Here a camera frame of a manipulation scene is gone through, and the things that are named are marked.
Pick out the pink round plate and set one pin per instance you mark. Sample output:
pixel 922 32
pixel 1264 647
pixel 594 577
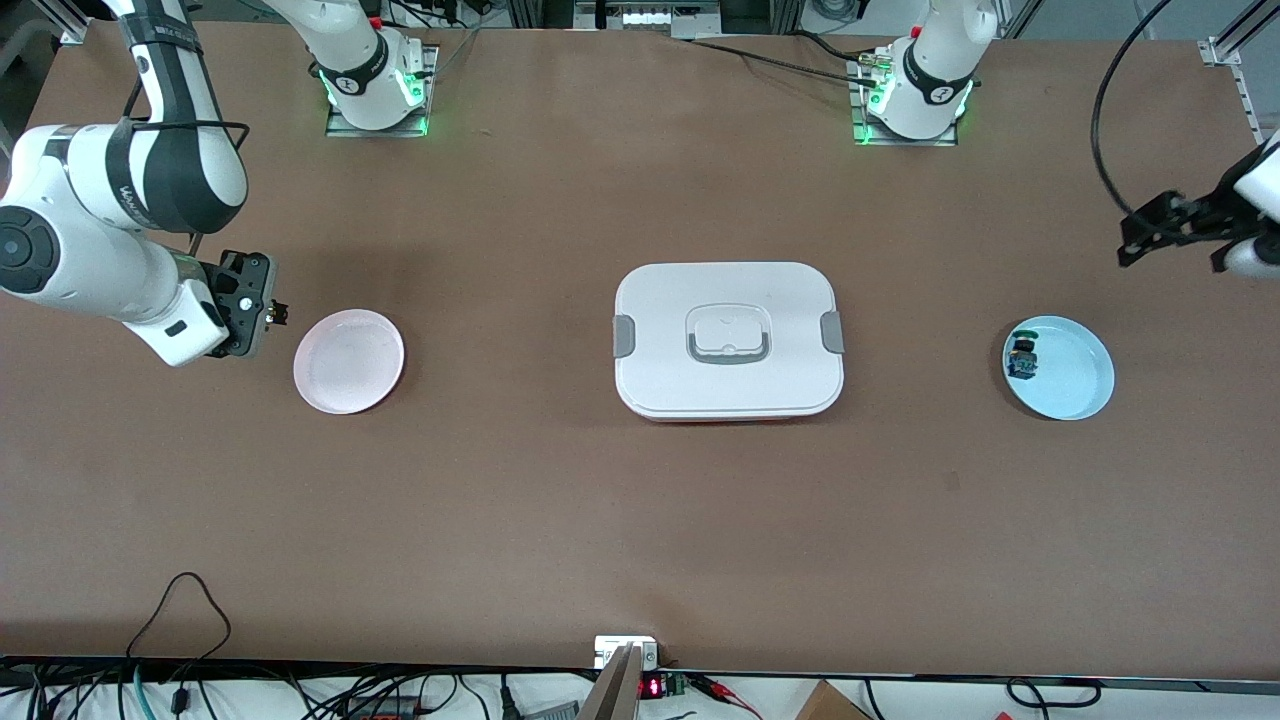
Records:
pixel 348 362

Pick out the light blue round plate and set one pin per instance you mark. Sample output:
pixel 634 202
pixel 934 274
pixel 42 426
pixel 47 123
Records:
pixel 1075 370

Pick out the red and black clip leads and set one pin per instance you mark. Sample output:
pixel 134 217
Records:
pixel 725 690

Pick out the red digit display board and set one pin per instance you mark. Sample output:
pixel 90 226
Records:
pixel 655 687

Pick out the brown cardboard box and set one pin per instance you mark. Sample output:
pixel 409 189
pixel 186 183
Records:
pixel 830 705

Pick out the silver power strip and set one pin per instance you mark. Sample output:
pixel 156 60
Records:
pixel 650 18

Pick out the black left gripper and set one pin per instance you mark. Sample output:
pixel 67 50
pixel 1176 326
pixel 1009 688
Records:
pixel 1206 214

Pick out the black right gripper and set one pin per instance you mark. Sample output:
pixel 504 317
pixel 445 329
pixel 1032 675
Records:
pixel 226 274

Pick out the grey metal bar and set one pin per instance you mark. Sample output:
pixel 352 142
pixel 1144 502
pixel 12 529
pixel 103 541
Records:
pixel 615 690

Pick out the small white electronics box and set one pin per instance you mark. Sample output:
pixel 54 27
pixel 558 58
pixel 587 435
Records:
pixel 615 648

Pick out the aluminium profile corner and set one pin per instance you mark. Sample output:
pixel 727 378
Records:
pixel 70 25

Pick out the aluminium frame rail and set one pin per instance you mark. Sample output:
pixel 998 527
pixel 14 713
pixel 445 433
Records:
pixel 1222 50

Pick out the green and blue switch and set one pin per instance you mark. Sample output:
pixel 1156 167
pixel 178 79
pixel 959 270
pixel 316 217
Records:
pixel 1022 355

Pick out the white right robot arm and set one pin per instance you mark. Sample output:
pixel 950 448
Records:
pixel 80 270

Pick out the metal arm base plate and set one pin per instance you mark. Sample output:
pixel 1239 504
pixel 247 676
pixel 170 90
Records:
pixel 345 130
pixel 870 138

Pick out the white lidded container grey latches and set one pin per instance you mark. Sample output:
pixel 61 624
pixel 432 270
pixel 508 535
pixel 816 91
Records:
pixel 728 390

